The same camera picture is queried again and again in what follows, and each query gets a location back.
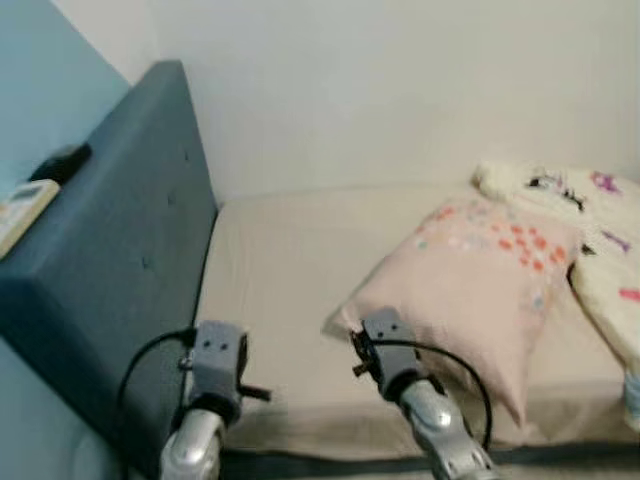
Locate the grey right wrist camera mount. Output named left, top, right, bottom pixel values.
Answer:
left=360, top=308, right=421, bottom=389

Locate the black oblong object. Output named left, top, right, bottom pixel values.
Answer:
left=30, top=143, right=93, bottom=186

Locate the white remote control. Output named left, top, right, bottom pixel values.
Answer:
left=0, top=180, right=61, bottom=259

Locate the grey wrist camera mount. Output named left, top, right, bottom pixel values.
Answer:
left=190, top=320, right=248, bottom=401
left=360, top=308, right=421, bottom=389

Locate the pink patterned pillow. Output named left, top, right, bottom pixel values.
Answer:
left=322, top=197, right=584, bottom=426

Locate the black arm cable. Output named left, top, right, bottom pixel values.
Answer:
left=372, top=338, right=494, bottom=449
left=118, top=327, right=196, bottom=471

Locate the beige bed mattress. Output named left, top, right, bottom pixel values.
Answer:
left=195, top=180, right=640, bottom=463

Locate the cream cartoon print blanket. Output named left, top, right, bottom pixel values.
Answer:
left=472, top=160, right=640, bottom=431

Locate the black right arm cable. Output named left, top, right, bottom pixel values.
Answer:
left=372, top=338, right=494, bottom=449

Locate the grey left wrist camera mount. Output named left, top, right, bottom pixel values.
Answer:
left=190, top=320, right=248, bottom=401

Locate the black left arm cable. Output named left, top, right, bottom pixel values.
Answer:
left=118, top=327, right=196, bottom=471

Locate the teal upholstered headboard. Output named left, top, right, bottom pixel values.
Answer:
left=0, top=60, right=219, bottom=476

